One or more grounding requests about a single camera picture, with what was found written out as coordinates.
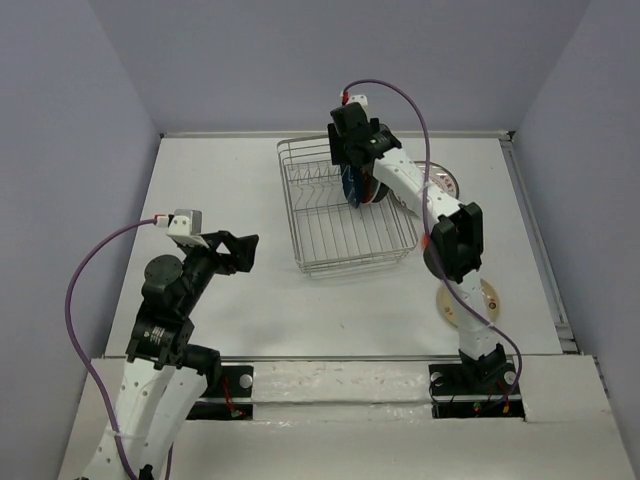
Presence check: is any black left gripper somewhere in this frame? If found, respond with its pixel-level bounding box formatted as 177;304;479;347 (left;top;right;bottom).
179;229;260;313

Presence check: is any dark blue leaf dish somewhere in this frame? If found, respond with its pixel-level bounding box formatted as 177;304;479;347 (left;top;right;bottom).
341;165;367;208

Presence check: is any red and teal floral plate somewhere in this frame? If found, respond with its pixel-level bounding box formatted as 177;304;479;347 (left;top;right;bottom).
361;171;380;205

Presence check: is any teal round plate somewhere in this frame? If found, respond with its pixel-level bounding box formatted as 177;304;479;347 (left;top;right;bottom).
372;182;389;203

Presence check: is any white plate with orange sunburst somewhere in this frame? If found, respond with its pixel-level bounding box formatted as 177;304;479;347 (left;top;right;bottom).
392;161;460;209

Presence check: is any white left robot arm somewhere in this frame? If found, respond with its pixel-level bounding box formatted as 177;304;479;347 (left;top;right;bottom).
81;231;259;479

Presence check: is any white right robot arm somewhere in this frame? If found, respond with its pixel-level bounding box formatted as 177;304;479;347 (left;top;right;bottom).
327;102;507;392

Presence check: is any cream floral small plate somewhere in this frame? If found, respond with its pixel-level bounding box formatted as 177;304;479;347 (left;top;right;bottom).
436;278;501;328

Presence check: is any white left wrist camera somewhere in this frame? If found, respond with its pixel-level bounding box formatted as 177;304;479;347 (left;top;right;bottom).
153;209;207;248

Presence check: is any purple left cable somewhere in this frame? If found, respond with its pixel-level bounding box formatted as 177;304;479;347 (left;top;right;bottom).
64;217;176;480

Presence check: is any stainless wire dish rack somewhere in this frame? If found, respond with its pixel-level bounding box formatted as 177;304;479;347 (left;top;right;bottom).
276;136;419;276

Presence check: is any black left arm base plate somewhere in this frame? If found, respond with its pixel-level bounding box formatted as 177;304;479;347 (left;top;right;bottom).
187;364;254;421

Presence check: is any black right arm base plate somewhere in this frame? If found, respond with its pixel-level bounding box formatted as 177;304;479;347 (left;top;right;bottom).
428;362;526;420

